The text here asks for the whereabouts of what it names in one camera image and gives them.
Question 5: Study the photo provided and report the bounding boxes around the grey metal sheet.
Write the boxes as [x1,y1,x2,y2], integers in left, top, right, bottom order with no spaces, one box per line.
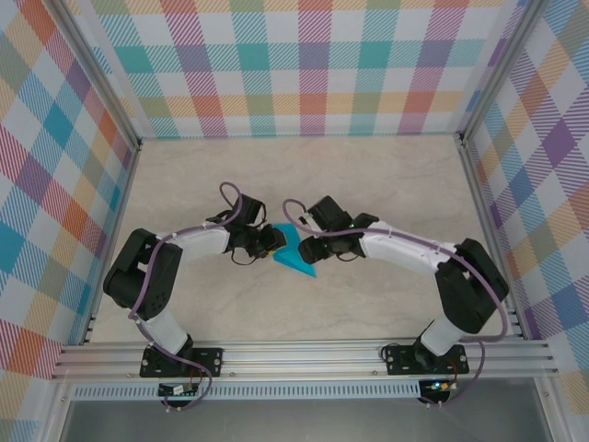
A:
[59,398,553,442]

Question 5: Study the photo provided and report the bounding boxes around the small dark circuit board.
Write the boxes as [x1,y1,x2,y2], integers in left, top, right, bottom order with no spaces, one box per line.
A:
[158,382,199,397]

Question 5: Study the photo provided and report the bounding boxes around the thin black left wrist cable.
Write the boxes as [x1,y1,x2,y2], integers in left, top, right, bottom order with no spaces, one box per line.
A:
[229,248,259,267]

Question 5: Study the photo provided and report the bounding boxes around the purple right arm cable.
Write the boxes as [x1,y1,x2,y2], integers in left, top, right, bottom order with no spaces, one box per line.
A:
[281,198,510,409]

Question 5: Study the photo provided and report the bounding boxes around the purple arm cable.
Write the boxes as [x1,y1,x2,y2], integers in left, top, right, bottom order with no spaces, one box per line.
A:
[127,181,245,413]
[281,198,510,409]

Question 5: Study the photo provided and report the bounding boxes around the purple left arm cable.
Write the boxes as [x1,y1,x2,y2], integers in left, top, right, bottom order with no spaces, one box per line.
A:
[127,181,245,413]

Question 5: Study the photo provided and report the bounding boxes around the long aluminium base rail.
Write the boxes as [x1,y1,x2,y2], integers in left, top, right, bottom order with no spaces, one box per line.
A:
[51,339,560,381]

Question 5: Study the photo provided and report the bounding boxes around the thin black wire loop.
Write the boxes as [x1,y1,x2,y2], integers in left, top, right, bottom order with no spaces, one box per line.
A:
[379,334,418,365]

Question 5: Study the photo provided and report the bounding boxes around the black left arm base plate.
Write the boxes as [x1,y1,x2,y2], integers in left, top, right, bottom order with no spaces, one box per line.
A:
[139,347,225,378]

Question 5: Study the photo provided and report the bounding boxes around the aluminium side rail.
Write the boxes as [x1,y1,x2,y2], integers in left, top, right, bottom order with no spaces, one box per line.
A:
[80,140,144,346]
[457,133,530,340]

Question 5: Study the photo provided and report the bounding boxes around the perforated grey cable tray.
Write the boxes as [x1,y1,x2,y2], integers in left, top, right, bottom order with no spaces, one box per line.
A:
[73,385,422,401]

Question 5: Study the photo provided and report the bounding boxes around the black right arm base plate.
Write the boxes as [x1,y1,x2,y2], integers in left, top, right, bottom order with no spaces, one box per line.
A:
[384,343,470,377]

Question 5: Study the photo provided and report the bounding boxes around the aluminium frame post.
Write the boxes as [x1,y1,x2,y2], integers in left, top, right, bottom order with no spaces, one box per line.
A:
[457,0,547,146]
[51,0,143,151]

